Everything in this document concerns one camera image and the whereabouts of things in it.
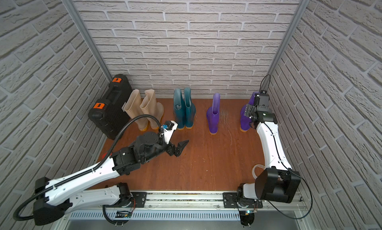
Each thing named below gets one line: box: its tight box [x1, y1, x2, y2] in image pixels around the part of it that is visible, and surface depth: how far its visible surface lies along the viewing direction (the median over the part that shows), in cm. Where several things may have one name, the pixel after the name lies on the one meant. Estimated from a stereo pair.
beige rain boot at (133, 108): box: [124, 89, 149, 132], surface depth 86 cm
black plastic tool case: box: [88, 73, 133, 140], surface depth 86 cm
